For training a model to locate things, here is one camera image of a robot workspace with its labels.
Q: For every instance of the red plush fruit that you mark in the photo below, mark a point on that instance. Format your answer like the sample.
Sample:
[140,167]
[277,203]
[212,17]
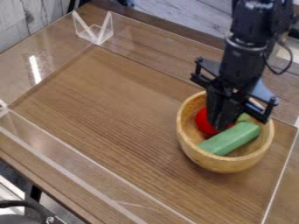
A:
[204,126]

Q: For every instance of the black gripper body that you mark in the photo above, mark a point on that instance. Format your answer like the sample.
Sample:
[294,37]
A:
[238,75]

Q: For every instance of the wooden bowl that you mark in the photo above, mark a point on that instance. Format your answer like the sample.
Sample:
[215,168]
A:
[236,161]

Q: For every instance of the black table leg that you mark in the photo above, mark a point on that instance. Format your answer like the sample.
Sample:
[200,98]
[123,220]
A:
[35,193]

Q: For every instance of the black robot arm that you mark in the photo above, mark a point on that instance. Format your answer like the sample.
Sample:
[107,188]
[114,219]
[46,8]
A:
[260,22]

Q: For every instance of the green rectangular block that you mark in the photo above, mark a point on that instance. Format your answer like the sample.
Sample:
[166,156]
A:
[231,139]

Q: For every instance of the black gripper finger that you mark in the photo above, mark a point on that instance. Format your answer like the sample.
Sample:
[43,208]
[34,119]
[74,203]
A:
[215,100]
[232,107]

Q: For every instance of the clear acrylic corner bracket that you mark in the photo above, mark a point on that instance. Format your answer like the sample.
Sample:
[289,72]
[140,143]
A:
[96,34]

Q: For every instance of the clear acrylic front wall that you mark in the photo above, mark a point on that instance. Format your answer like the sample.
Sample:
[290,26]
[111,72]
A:
[98,194]

